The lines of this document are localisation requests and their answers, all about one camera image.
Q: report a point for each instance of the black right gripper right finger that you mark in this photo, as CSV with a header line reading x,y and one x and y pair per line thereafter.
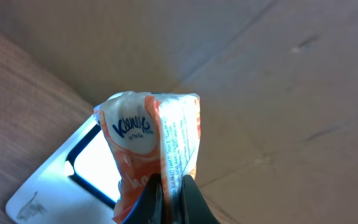
x,y
193,207

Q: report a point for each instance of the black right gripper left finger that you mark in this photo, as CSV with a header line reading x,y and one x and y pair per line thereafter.
x,y
148,209

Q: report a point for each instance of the orange packet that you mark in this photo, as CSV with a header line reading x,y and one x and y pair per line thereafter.
x,y
151,133

